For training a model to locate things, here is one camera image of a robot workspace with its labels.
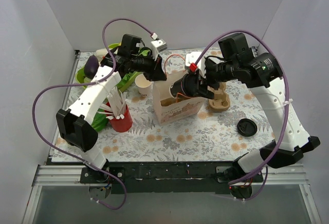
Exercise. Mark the single brown pulp carrier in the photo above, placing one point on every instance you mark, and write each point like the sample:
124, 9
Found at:
167, 102

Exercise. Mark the green toy lettuce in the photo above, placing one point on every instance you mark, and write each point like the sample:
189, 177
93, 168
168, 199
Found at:
99, 122

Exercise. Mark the green vegetable tray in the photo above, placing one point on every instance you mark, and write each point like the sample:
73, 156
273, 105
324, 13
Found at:
125, 82

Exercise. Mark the red cup holder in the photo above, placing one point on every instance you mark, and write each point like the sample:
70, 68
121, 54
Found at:
123, 123

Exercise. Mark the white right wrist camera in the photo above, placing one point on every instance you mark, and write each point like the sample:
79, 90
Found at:
190, 60

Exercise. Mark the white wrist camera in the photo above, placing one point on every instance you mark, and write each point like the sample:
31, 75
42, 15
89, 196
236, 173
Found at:
190, 60
158, 46

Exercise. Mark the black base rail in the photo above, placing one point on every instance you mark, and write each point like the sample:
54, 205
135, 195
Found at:
166, 177

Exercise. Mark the aluminium frame rail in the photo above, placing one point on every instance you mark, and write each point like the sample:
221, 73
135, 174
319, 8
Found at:
58, 175

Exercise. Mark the brown pulp cup carrier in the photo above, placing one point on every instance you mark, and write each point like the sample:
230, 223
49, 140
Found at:
221, 101

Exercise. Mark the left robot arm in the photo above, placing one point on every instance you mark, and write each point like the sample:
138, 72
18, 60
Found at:
75, 124

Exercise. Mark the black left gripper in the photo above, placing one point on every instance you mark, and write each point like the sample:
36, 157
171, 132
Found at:
156, 68

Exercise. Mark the kraft paper takeout bag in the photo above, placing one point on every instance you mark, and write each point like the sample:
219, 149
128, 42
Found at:
184, 107

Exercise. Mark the purple toy eggplant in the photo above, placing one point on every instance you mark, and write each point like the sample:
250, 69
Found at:
91, 67

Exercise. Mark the toy napa cabbage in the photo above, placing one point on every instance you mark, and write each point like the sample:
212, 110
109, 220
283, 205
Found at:
100, 53

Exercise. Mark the black plastic cup lid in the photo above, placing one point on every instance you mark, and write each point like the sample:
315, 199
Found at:
189, 88

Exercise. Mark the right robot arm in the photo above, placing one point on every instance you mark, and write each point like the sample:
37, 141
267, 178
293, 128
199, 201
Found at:
267, 81

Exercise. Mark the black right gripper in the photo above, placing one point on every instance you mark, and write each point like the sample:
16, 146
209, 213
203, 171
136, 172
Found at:
201, 85

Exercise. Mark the floral patterned table mat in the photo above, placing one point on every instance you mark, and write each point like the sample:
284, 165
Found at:
205, 136

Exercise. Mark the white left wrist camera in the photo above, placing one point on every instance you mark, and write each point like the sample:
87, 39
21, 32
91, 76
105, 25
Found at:
158, 46

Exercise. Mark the white paper coffee cup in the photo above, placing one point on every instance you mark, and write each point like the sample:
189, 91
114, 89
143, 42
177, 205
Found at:
143, 85

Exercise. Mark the black paper coffee cup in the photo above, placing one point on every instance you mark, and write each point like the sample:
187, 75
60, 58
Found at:
175, 88

